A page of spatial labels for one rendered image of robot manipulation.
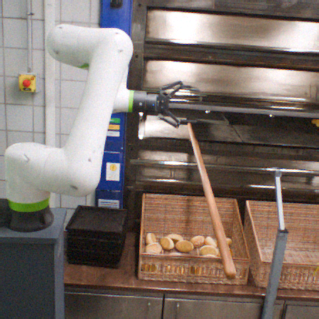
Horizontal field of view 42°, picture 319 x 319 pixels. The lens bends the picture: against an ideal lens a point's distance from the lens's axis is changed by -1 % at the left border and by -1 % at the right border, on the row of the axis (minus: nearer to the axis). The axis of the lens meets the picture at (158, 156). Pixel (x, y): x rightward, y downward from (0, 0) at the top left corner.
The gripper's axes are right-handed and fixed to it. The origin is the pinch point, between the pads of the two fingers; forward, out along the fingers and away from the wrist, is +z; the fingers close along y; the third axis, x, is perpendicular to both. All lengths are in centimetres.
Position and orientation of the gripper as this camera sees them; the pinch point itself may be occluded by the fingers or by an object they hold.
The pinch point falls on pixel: (195, 105)
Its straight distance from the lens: 179.1
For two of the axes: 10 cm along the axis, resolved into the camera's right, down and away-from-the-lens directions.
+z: 10.0, 0.7, 0.1
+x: -0.1, 3.1, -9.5
